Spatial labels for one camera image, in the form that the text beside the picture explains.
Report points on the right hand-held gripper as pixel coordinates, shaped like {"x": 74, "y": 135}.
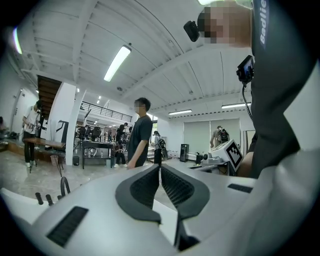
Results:
{"x": 233, "y": 155}

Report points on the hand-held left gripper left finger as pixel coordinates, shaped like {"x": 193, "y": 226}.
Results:
{"x": 100, "y": 220}

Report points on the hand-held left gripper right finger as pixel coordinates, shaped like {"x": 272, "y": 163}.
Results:
{"x": 220, "y": 212}

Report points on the person's right forearm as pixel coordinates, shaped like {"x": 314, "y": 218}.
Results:
{"x": 246, "y": 165}

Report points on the gray window roller blinds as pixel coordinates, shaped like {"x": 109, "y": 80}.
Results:
{"x": 197, "y": 132}

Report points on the black faucet knob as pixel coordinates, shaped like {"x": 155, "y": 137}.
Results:
{"x": 39, "y": 198}
{"x": 59, "y": 197}
{"x": 49, "y": 200}

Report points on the gray waste bin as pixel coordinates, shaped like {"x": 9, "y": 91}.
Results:
{"x": 109, "y": 163}

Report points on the ceiling light strip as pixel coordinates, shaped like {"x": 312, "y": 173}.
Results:
{"x": 17, "y": 41}
{"x": 180, "y": 112}
{"x": 117, "y": 62}
{"x": 236, "y": 105}

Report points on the black waste bin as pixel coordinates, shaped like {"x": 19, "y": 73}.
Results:
{"x": 76, "y": 160}

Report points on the pink waste bin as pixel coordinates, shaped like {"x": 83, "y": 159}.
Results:
{"x": 54, "y": 161}

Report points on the black metal table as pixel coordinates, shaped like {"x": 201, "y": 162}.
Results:
{"x": 97, "y": 143}

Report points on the dark wooden table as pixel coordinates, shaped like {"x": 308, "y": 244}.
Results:
{"x": 45, "y": 143}

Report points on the person's black clothing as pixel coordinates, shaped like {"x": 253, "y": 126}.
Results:
{"x": 275, "y": 100}

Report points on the black mezzanine railing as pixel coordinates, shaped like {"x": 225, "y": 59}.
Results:
{"x": 107, "y": 112}

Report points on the wooden platform steps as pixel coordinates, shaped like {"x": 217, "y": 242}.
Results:
{"x": 12, "y": 147}

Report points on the dark wooden staircase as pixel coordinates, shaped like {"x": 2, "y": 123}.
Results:
{"x": 48, "y": 92}

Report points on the person's head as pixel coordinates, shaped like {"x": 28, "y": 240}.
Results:
{"x": 230, "y": 22}

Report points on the black chest camera device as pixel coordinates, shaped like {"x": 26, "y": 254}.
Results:
{"x": 246, "y": 68}

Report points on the black head camera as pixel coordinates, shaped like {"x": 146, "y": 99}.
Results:
{"x": 191, "y": 31}

